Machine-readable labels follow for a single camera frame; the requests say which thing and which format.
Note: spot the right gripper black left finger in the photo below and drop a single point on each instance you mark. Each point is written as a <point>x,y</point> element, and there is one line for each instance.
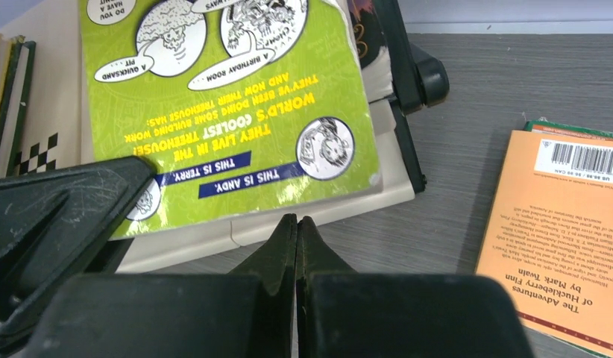
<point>247,312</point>

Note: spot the light green spine book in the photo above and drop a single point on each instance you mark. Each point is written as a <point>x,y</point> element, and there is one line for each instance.
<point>243,107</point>

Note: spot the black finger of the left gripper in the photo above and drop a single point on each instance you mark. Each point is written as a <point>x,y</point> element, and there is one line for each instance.
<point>52,225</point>

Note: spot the blue Jane Eyre book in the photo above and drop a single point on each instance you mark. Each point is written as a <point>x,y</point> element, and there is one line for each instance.
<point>372,50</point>

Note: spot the orange spine book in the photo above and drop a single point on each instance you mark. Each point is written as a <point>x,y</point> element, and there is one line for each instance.
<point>549,237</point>

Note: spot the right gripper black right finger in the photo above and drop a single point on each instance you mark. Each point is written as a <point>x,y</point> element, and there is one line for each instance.
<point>345,313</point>

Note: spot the black Moon Sixpence book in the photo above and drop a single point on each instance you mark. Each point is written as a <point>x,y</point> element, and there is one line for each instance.
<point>31,46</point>

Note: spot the dark green spine book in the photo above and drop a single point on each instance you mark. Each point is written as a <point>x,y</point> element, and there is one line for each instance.
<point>546,127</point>

